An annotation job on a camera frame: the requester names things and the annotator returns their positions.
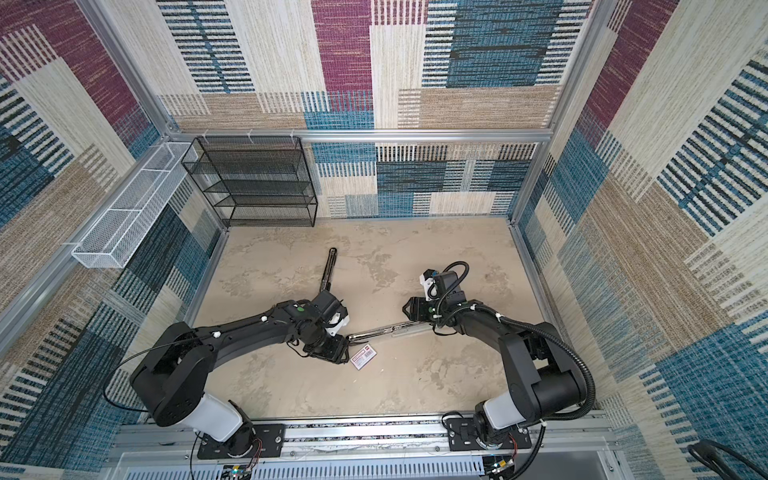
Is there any aluminium mounting rail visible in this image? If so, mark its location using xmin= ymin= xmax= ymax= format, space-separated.
xmin=100 ymin=411 xmax=633 ymax=479

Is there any white wire mesh basket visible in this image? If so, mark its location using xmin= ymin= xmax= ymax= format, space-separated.
xmin=72 ymin=142 xmax=190 ymax=269

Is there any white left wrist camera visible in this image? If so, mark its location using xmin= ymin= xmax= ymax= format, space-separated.
xmin=327 ymin=308 xmax=349 ymax=331

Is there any red staples box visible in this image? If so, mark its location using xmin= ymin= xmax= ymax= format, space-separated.
xmin=350 ymin=344 xmax=377 ymax=370

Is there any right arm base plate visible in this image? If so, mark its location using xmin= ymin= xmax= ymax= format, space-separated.
xmin=440 ymin=412 xmax=533 ymax=451

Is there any black wire mesh shelf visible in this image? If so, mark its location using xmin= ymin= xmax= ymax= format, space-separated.
xmin=181 ymin=136 xmax=318 ymax=227

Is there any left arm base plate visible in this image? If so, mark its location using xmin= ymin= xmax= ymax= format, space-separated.
xmin=196 ymin=423 xmax=286 ymax=460

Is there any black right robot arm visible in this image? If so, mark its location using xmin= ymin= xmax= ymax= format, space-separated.
xmin=402 ymin=263 xmax=596 ymax=448

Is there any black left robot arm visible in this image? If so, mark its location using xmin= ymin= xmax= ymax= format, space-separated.
xmin=129 ymin=291 xmax=349 ymax=427

